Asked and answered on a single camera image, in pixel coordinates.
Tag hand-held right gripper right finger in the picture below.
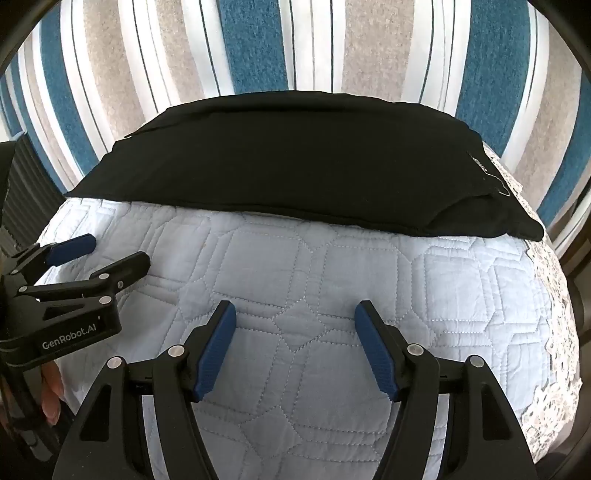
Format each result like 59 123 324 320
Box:
354 300 542 480

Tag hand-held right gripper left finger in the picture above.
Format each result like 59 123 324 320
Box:
52 300 238 480

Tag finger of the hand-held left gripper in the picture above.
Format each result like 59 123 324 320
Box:
17 251 151 319
7 233 98 280

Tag black pants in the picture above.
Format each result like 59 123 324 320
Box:
65 92 546 241

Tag person's left hand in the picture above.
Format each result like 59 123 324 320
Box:
38 361 64 426

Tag dark ribbed panel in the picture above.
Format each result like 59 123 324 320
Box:
9 131 68 259

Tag light blue quilted cover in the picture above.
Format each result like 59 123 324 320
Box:
28 152 583 480

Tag striped blue beige rug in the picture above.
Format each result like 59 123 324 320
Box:
0 0 591 241

